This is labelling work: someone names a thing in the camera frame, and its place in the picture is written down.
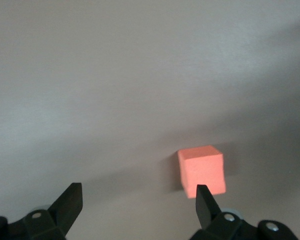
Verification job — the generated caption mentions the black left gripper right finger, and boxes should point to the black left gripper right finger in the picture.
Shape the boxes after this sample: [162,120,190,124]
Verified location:
[189,184,297,240]

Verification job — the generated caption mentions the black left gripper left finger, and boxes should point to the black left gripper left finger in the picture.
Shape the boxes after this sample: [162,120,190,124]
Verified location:
[0,182,84,240]

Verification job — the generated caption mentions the orange foam block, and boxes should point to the orange foam block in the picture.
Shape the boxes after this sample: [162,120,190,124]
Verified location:
[177,145,227,200]

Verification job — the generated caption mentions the brown table cover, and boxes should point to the brown table cover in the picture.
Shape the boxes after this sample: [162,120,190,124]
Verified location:
[0,0,300,240]

